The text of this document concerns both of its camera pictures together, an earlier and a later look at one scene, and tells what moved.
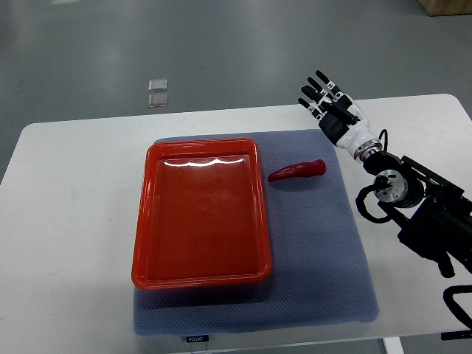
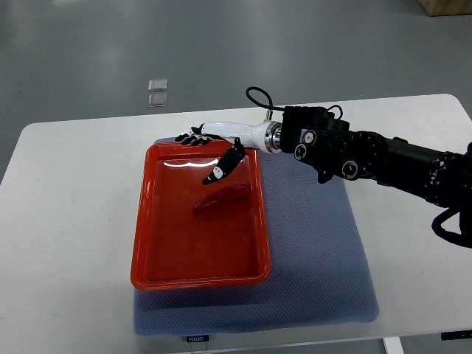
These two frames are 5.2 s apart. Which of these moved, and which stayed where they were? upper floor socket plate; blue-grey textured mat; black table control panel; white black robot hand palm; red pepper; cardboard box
Moved: white black robot hand palm; red pepper
Stayed: upper floor socket plate; black table control panel; blue-grey textured mat; cardboard box
